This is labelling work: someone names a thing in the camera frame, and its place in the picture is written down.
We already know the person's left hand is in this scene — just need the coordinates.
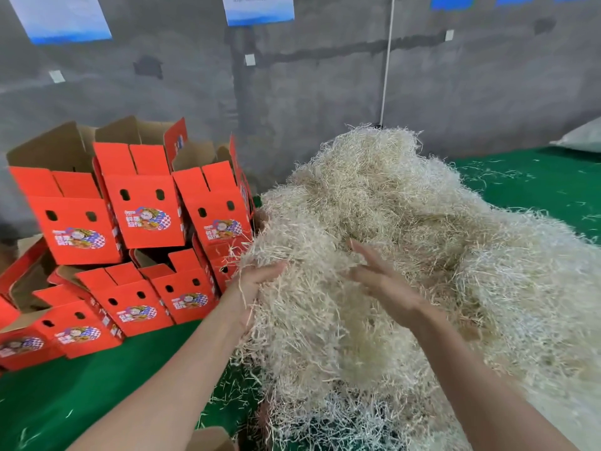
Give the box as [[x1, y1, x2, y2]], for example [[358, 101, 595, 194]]
[[223, 261, 287, 326]]

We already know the person's right hand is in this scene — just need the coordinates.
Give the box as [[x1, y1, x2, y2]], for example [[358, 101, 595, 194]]
[[347, 237, 443, 331]]

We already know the pile of wood wool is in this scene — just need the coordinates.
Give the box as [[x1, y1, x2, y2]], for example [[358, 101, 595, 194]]
[[230, 125, 601, 451]]

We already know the person's left forearm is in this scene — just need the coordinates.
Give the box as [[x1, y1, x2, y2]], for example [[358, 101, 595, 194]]
[[70, 305, 250, 451]]

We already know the person's right forearm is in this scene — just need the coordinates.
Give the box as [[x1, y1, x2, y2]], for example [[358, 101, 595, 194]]
[[413, 314, 578, 451]]

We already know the white pole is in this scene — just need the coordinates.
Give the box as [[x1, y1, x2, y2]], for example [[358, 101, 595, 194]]
[[378, 0, 398, 128]]

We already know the white sack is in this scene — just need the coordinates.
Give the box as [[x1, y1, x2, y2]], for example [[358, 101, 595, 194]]
[[551, 115, 601, 154]]

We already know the white blue wall poster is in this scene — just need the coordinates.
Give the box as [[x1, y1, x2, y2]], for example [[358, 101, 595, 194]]
[[6, 0, 113, 45], [222, 0, 296, 27]]

